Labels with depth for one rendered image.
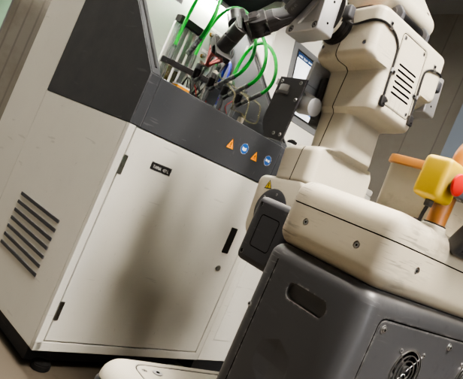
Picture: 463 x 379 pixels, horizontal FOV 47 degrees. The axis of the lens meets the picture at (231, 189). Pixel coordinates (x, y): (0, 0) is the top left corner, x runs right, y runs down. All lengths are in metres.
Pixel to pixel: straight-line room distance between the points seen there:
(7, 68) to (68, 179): 2.24
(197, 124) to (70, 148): 0.42
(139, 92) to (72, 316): 0.70
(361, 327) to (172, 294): 1.14
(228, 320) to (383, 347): 1.32
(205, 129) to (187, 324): 0.73
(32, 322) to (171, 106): 0.77
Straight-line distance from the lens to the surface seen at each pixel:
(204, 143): 1.76
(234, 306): 2.15
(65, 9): 2.22
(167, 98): 1.63
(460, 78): 3.58
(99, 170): 1.62
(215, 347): 2.19
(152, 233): 1.74
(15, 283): 1.87
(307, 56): 2.53
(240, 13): 1.96
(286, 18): 1.88
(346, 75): 1.30
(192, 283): 1.94
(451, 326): 1.04
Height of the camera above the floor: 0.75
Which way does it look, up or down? 1 degrees down
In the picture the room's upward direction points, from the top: 24 degrees clockwise
